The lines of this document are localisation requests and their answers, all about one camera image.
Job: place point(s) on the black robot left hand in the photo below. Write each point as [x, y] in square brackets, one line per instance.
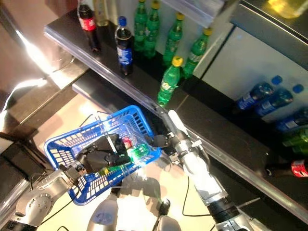
[101, 154]

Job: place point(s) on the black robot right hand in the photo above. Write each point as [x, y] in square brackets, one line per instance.
[178, 134]

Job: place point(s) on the clear water bottle red cap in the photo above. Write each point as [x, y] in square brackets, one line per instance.
[126, 142]

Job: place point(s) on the blue plastic shopping basket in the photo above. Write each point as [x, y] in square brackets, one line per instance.
[62, 149]

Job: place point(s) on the green soda bottle yellow cap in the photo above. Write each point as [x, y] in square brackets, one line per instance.
[197, 55]
[140, 26]
[169, 81]
[173, 41]
[140, 152]
[152, 31]

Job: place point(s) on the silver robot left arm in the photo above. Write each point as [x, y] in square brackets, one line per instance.
[41, 199]

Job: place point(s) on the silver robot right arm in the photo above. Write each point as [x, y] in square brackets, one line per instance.
[204, 173]

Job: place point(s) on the yellow drink bottle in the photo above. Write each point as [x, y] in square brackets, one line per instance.
[288, 7]

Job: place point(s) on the silver robot left leg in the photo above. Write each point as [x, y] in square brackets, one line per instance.
[104, 214]

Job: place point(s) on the black robot right foot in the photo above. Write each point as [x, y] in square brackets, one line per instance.
[164, 206]

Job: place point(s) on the green soda can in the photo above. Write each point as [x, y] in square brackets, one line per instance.
[297, 138]

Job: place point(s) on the red label cola bottle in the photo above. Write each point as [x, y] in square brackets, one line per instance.
[299, 168]
[88, 26]

